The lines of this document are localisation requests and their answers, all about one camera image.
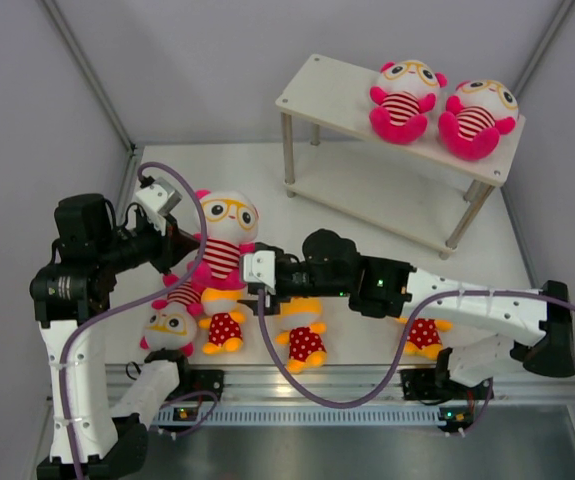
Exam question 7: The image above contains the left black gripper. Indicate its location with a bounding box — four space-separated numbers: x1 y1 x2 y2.
95 212 200 277

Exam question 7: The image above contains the yellow dotted plush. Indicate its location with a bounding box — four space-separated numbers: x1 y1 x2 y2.
199 288 246 355
404 318 453 361
276 297 327 375

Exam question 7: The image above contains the pink striped plush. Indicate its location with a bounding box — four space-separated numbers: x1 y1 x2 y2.
192 189 259 290
369 60 448 145
438 79 519 162

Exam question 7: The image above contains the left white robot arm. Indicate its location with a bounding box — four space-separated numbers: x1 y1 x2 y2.
30 187 203 479

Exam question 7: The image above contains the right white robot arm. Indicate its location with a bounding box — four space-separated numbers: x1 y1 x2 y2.
240 229 575 397

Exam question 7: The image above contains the white two-tier wooden shelf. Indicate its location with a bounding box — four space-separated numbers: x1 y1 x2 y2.
276 54 525 258

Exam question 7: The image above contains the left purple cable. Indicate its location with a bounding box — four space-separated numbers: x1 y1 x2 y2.
59 161 218 480

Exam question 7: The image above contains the purple cable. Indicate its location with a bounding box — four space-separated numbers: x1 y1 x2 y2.
256 289 575 407
59 161 218 480

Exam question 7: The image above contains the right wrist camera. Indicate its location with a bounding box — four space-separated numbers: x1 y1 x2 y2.
241 250 276 294

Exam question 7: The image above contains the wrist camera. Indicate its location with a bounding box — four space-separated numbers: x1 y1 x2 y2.
134 177 182 232
241 250 276 294

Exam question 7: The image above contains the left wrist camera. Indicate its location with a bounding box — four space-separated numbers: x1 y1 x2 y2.
134 177 182 232

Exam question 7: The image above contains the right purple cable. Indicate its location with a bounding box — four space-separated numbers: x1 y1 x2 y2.
256 289 575 407

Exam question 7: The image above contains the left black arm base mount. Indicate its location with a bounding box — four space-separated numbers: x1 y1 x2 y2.
186 368 225 400

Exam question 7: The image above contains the slotted cable duct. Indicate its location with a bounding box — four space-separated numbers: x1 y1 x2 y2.
152 405 469 428

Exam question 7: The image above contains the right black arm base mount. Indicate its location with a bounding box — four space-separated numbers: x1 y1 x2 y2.
400 368 451 406

